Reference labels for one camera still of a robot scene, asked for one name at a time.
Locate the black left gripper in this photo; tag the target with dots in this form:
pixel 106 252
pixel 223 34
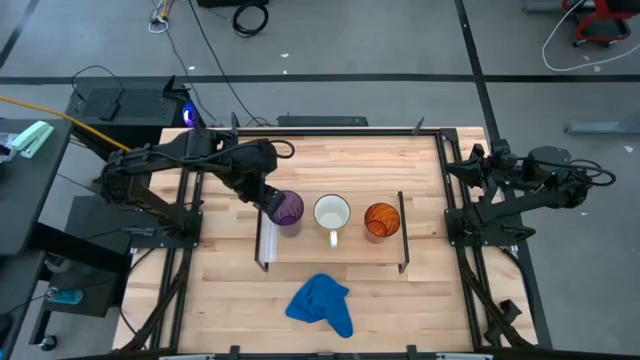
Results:
pixel 255 185

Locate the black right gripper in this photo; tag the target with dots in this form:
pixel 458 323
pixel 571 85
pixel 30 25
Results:
pixel 490 165

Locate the purple plastic tumbler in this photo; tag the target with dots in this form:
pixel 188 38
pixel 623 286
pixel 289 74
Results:
pixel 290 210

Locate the wooden shelf with black legs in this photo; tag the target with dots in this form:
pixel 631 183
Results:
pixel 310 250

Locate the orange plastic tumbler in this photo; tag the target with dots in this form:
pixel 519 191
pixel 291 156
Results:
pixel 382 220

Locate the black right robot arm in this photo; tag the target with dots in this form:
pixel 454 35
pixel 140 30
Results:
pixel 530 200

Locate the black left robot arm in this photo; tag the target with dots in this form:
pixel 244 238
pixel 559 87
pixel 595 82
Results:
pixel 200 147

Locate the flat black box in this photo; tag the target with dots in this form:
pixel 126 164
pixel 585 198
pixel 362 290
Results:
pixel 320 120

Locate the blue terry cloth towel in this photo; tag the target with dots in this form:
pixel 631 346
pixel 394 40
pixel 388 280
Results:
pixel 317 300

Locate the grey metal floor bar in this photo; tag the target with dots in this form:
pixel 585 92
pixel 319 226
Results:
pixel 605 126

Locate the black computer tower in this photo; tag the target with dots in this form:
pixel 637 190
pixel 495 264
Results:
pixel 135 102

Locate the red metal cart base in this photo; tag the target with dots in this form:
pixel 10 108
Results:
pixel 580 31

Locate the black side stand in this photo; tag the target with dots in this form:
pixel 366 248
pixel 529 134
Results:
pixel 80 295

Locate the blue bottle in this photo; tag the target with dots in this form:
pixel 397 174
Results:
pixel 65 296

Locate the black side desk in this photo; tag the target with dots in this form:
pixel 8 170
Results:
pixel 25 200

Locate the mint green stapler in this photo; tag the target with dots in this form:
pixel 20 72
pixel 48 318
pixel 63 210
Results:
pixel 32 137

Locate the black aluminium table frame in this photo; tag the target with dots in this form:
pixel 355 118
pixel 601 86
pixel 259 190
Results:
pixel 350 132

